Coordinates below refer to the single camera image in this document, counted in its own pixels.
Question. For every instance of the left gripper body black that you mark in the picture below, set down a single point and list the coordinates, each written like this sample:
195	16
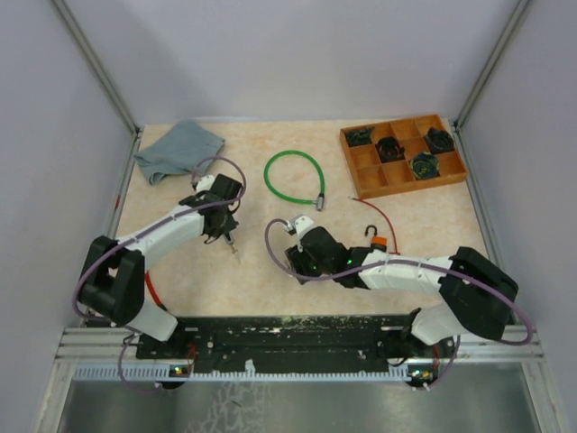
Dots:
228	224

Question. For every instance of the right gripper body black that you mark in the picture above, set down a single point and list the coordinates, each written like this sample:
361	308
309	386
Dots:
300	260

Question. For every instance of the green cable lock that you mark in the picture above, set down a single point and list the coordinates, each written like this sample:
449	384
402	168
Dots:
294	177

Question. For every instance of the orange black padlock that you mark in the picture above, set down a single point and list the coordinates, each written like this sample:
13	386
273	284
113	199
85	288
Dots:
376	242

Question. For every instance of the red translucent cable lock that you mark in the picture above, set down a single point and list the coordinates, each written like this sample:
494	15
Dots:
153	293

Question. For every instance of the silver key pair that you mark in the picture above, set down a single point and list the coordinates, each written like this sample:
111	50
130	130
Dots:
234	251

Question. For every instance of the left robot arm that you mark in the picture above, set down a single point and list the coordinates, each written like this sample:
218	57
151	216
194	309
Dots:
112	282

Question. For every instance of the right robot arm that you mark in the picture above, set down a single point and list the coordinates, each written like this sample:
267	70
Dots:
473	294

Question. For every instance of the blue grey folded cloth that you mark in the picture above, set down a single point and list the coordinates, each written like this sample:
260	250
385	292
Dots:
185	148

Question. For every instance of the wooden compartment tray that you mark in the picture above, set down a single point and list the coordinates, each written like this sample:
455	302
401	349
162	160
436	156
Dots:
373	179

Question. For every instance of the green black rolled sock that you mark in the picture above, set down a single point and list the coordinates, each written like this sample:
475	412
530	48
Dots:
358	137

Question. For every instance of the black orange rolled sock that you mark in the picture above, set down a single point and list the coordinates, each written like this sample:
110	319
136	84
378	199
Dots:
389	149

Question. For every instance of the rolled dark sock in tray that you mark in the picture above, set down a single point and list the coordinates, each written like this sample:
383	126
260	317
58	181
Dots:
425	166

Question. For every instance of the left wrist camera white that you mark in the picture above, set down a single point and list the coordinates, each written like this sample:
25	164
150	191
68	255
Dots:
203	183

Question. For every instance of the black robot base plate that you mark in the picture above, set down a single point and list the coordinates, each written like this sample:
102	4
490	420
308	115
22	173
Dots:
293	344

